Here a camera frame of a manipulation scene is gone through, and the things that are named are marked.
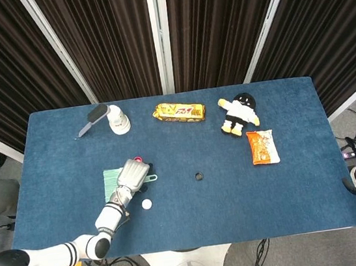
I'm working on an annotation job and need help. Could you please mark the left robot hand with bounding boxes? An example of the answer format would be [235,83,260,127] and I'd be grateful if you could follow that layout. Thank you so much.
[113,155,158,196]

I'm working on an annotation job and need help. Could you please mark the stack of white paper cups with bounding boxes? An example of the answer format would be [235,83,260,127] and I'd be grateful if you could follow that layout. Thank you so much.
[105,102,133,137]

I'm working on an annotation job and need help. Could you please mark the yellow biscuit package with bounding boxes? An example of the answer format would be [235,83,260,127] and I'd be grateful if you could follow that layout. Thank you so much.
[151,98,208,127]

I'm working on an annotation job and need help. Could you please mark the blue tablecloth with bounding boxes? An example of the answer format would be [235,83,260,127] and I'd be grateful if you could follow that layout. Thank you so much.
[0,70,356,266]

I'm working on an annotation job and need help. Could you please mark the black and white plush toy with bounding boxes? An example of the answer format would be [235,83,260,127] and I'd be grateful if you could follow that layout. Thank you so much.
[216,91,262,140]

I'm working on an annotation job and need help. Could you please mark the orange snack bag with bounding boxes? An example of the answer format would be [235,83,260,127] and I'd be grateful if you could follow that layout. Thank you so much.
[245,127,282,167]

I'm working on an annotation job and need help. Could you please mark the grey long-handled brush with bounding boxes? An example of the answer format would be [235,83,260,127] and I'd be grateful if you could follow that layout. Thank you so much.
[74,103,113,139]

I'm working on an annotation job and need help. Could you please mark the white partition post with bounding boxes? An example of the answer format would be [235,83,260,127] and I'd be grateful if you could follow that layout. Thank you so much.
[18,0,99,113]
[145,0,178,96]
[232,0,310,85]

